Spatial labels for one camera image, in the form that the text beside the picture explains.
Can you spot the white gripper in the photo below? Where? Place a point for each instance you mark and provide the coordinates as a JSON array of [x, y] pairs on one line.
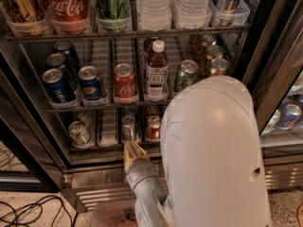
[[137, 170]]

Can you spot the silver redbull can front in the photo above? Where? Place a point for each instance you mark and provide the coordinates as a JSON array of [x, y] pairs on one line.
[[128, 128]]

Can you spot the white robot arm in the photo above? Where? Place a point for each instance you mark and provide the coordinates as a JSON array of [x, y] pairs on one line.
[[212, 161]]

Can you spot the red coke can bottom shelf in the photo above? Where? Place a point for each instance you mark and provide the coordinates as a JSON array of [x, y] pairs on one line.
[[153, 127]]

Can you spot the red coke can shelf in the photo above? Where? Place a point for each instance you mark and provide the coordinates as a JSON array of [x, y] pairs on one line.
[[125, 81], [153, 127]]

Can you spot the redbull can behind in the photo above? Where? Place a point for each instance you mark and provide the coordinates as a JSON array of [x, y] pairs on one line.
[[130, 111]]

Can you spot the red coke can behind bottom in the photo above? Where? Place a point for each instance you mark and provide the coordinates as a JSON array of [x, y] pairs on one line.
[[152, 110]]

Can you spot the silver can bottom left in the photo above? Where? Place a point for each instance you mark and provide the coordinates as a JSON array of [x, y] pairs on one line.
[[79, 133]]

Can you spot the red coke can middle shelf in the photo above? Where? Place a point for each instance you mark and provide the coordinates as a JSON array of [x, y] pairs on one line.
[[125, 81]]

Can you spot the pepsi can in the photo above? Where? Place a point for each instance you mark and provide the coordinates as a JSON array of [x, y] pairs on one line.
[[57, 86], [90, 83]]

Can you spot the tea bottle middle shelf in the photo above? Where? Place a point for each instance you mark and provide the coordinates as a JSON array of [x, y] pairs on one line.
[[156, 73]]

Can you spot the green can middle shelf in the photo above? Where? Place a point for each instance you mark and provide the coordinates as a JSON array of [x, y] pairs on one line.
[[186, 75]]

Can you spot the green can shelf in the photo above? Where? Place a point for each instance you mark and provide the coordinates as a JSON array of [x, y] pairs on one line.
[[186, 75], [114, 15]]

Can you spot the front left pepsi can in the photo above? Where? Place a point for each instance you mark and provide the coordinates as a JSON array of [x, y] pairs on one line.
[[57, 86]]

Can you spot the rear left dark can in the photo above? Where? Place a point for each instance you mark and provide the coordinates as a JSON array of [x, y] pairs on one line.
[[69, 50]]

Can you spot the dark can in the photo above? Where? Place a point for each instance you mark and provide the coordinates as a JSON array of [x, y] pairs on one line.
[[59, 61], [69, 50]]

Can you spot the middle left dark can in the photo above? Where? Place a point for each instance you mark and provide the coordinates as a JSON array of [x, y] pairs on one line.
[[59, 61]]

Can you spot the front gold can middle shelf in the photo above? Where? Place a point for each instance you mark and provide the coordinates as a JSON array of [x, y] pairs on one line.
[[218, 67]]

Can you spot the gold can shelf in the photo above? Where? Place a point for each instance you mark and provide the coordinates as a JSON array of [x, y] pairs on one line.
[[26, 17], [218, 67]]

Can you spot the middle gold can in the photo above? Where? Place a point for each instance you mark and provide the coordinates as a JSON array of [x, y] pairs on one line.
[[211, 52]]

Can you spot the rear gold can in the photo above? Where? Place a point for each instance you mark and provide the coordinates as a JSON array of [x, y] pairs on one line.
[[197, 44]]

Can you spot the green can top shelf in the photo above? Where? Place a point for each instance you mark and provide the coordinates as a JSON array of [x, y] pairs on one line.
[[114, 15]]

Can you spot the can behind glass door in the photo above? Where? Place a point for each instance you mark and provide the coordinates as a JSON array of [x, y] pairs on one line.
[[289, 113]]

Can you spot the large coca-cola can top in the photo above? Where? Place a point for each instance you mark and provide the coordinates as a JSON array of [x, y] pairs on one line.
[[70, 15]]

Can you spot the fridge glass door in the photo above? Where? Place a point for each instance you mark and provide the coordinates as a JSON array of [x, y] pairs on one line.
[[281, 82]]

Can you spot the gold can top shelf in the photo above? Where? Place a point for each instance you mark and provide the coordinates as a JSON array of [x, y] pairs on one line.
[[26, 17]]

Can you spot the redbull can top shelf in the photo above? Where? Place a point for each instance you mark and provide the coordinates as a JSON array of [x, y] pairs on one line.
[[227, 8]]

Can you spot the clear plastic bin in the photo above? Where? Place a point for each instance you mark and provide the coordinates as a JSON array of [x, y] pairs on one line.
[[110, 215]]

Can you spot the left water bottle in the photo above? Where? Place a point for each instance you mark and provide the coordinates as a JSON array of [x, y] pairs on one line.
[[153, 15]]

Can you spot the water bottle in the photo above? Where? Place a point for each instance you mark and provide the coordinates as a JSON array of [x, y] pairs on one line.
[[153, 15], [190, 14]]

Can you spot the right water bottle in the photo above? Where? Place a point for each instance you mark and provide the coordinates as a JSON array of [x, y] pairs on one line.
[[190, 14]]

